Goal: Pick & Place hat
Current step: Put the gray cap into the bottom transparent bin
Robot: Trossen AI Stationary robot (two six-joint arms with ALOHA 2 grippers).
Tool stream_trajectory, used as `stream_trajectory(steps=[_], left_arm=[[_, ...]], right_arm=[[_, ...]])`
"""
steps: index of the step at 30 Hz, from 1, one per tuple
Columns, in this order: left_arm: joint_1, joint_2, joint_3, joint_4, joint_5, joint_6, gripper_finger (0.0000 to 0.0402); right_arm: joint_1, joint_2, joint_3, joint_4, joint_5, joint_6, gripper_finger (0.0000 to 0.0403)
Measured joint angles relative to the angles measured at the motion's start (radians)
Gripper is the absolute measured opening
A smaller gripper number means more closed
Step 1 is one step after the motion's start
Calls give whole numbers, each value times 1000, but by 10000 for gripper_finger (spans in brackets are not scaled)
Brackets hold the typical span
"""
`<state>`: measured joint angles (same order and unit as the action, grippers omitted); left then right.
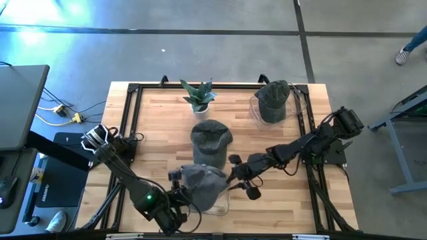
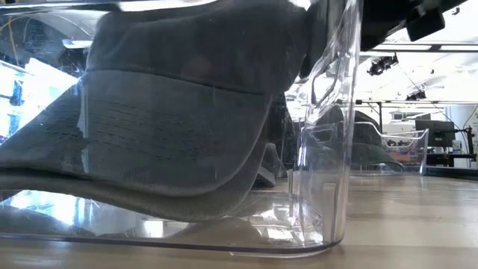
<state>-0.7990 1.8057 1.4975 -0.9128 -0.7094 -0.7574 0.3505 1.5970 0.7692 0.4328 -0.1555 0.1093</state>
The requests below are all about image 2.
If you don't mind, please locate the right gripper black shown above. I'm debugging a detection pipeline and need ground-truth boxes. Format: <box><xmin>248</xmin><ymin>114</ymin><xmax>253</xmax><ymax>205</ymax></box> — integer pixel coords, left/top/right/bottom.
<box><xmin>361</xmin><ymin>0</ymin><xmax>466</xmax><ymax>52</ymax></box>

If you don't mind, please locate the grey overhead rail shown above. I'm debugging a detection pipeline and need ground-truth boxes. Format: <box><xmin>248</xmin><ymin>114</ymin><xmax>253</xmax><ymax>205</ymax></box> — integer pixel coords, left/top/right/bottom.
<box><xmin>369</xmin><ymin>42</ymin><xmax>478</xmax><ymax>53</ymax></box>

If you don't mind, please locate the black computer monitor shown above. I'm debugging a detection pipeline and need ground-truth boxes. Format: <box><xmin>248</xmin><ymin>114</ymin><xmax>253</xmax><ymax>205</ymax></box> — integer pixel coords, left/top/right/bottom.
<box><xmin>415</xmin><ymin>119</ymin><xmax>456</xmax><ymax>149</ymax></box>

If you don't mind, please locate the grey baseball cap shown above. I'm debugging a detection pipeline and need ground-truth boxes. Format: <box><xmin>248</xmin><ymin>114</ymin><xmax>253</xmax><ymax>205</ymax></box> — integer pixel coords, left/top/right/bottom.
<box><xmin>0</xmin><ymin>164</ymin><xmax>270</xmax><ymax>223</ymax></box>
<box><xmin>0</xmin><ymin>0</ymin><xmax>329</xmax><ymax>198</ymax></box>

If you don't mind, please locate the clear plastic bin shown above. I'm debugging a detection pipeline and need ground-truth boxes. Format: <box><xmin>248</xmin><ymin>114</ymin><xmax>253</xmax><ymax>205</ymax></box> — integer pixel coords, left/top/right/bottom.
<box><xmin>350</xmin><ymin>110</ymin><xmax>429</xmax><ymax>176</ymax></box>
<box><xmin>0</xmin><ymin>0</ymin><xmax>365</xmax><ymax>259</ymax></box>

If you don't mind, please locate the black aluminium table frame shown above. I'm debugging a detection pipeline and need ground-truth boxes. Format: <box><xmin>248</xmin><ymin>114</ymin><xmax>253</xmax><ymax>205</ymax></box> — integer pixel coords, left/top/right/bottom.
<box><xmin>425</xmin><ymin>166</ymin><xmax>478</xmax><ymax>182</ymax></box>

